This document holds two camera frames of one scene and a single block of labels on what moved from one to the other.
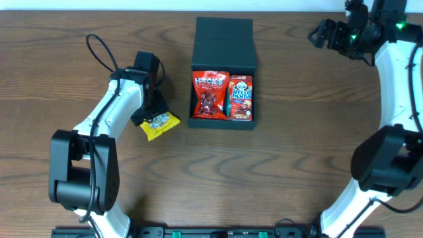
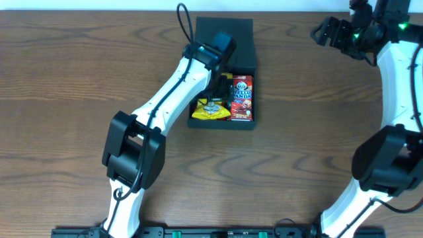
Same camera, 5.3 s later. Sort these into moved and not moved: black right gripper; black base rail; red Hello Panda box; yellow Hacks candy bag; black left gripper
Moved: yellow Hacks candy bag; black left gripper
Not moved: red Hello Panda box; black right gripper; black base rail
